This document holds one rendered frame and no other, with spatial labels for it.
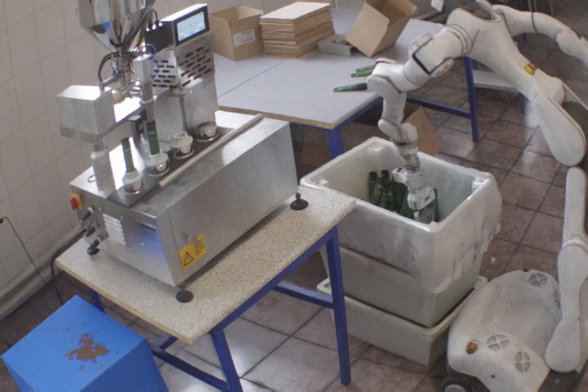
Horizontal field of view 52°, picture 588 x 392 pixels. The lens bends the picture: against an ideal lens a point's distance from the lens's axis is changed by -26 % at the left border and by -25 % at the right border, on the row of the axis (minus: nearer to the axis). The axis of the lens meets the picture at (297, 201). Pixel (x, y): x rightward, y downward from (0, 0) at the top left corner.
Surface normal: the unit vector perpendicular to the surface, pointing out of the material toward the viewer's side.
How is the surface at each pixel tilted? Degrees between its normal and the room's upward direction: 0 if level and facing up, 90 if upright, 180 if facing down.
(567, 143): 90
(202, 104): 90
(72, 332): 0
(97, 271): 0
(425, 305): 96
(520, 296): 73
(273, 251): 0
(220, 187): 90
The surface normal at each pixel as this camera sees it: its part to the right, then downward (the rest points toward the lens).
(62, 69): 0.80, 0.21
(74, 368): -0.13, -0.86
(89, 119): -0.58, 0.47
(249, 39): 0.49, 0.38
